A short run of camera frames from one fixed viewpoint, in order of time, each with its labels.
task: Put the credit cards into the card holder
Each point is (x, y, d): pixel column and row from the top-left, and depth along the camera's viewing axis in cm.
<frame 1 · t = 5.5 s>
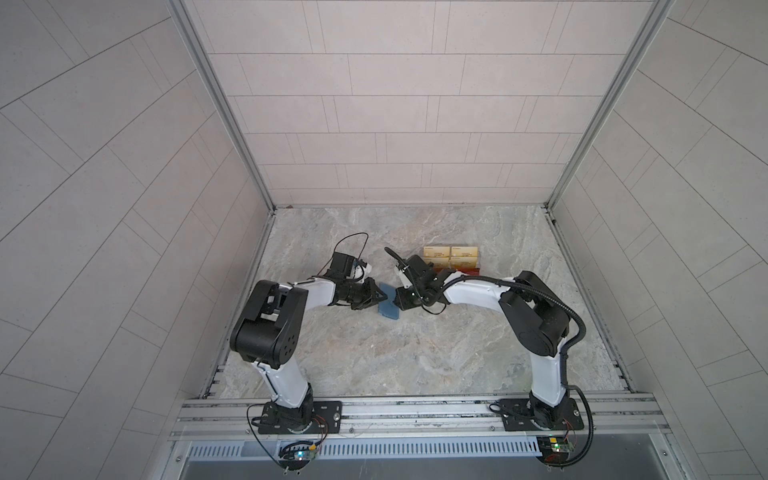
left hand: (392, 293, 90), fingers closed
right hand: (394, 304, 91), fingers open
clear acrylic card stand: (464, 259, 95), point 7 cm above the table
gold cards right stack: (464, 257, 95), point 7 cm above the table

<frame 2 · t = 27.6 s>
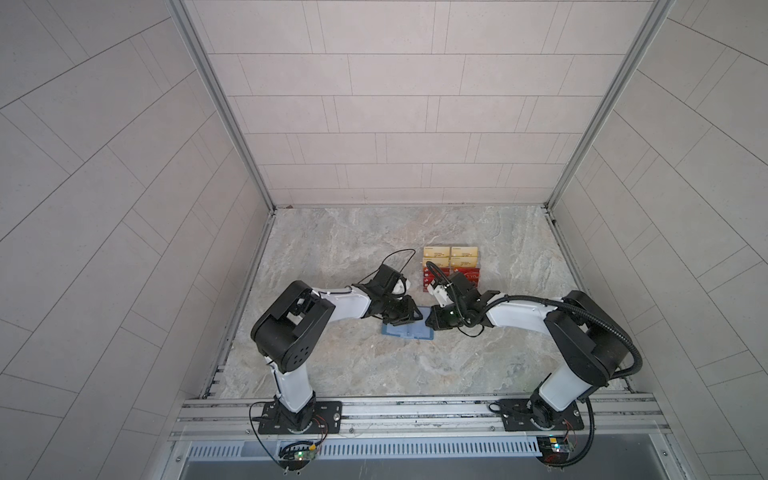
left hand: (426, 316, 87), fingers open
right hand: (424, 326, 87), fingers closed
red cards left stack: (428, 275, 93), point 5 cm above the table
the other named things where they were.

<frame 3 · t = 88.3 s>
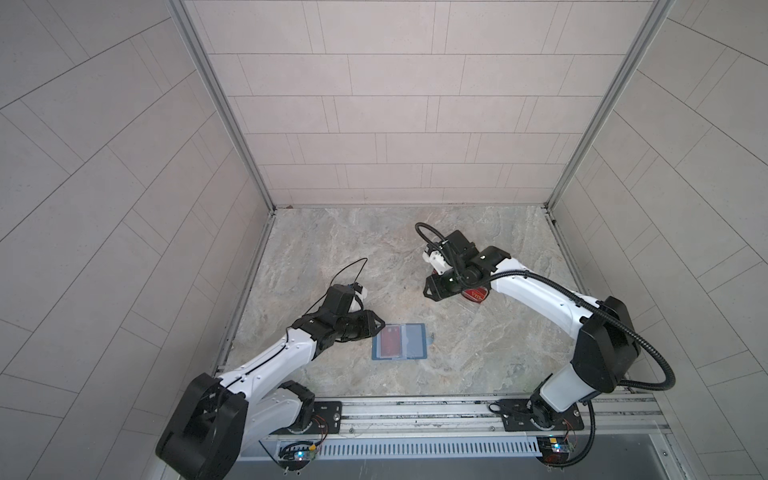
left hand: (389, 324, 81), fingers open
right hand: (427, 293, 81), fingers open
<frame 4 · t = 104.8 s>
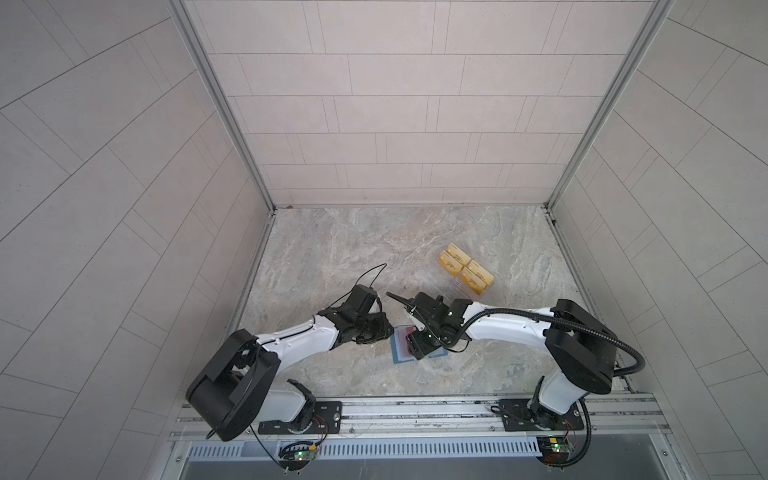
left hand: (401, 330, 84), fingers closed
right hand: (414, 352, 82), fingers open
gold cards left stack: (453, 259, 94), point 8 cm above the table
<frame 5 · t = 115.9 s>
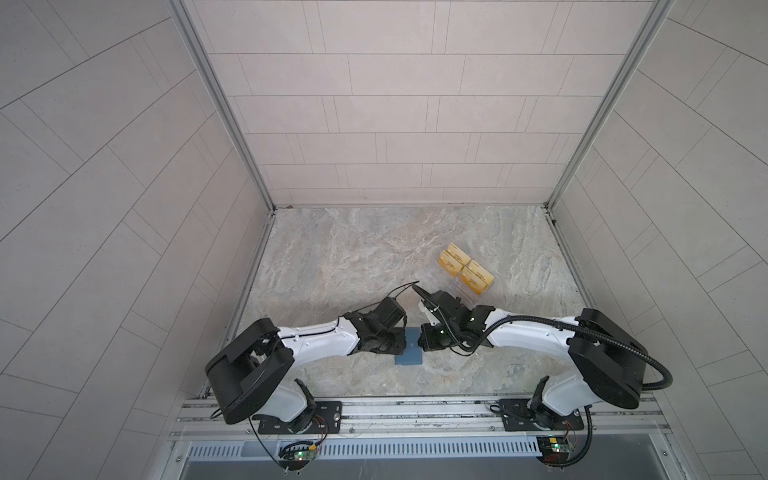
left hand: (410, 344, 83), fingers open
right hand: (415, 349, 81), fingers closed
